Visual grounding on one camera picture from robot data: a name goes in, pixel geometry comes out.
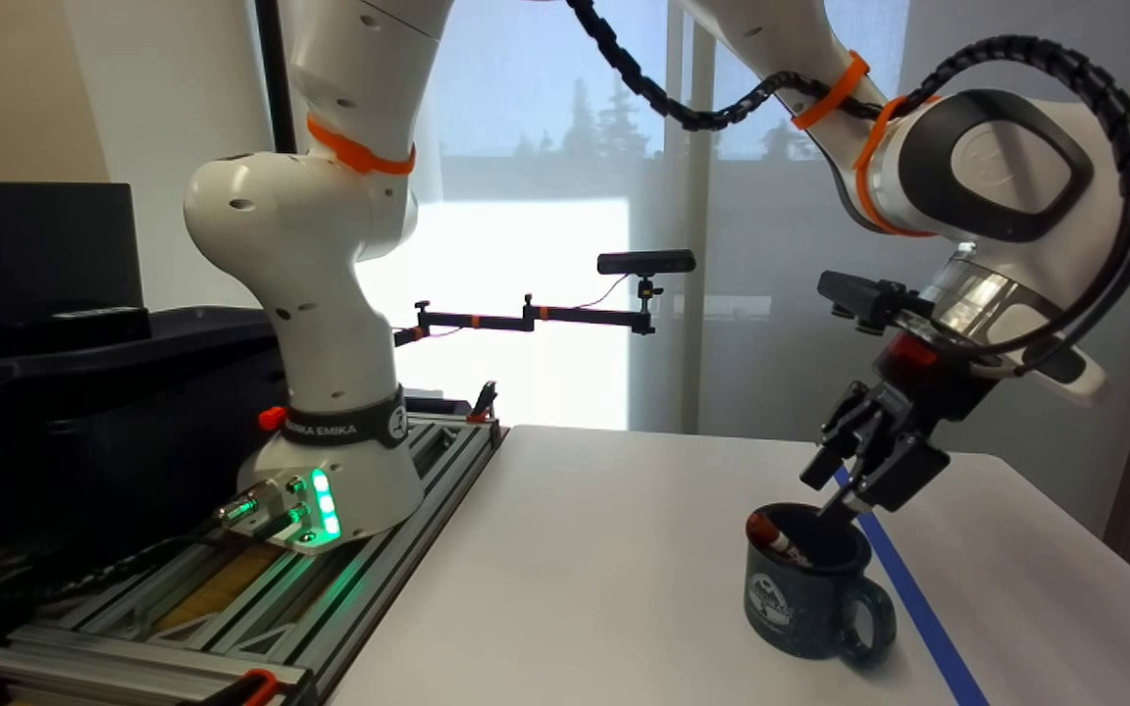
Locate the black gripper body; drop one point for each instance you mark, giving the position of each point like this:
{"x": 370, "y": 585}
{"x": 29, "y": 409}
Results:
{"x": 911, "y": 392}

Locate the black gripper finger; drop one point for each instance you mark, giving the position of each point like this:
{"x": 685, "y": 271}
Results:
{"x": 832, "y": 452}
{"x": 897, "y": 474}

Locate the red marker pen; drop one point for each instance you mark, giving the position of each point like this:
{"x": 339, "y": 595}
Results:
{"x": 771, "y": 539}

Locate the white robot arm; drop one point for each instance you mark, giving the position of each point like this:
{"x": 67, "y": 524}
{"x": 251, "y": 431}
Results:
{"x": 1015, "y": 151}

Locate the dark blue enamel mug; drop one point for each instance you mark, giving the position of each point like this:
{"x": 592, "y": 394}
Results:
{"x": 824, "y": 610}

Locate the blue tape line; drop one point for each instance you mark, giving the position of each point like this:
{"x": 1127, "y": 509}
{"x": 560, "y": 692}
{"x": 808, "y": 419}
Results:
{"x": 943, "y": 652}

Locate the black storage bin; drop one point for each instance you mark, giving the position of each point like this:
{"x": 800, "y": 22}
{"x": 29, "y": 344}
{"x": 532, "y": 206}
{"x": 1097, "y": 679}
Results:
{"x": 123, "y": 450}

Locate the black computer monitor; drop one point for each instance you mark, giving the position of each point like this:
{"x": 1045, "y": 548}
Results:
{"x": 67, "y": 269}

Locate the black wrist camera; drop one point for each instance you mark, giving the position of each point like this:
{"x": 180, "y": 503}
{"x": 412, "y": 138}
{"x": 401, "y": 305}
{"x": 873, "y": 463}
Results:
{"x": 873, "y": 305}

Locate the black camera on boom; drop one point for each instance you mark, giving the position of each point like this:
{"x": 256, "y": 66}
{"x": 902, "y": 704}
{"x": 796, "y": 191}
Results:
{"x": 532, "y": 317}

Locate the aluminium mounting rail frame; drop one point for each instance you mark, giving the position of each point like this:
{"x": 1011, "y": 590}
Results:
{"x": 227, "y": 623}

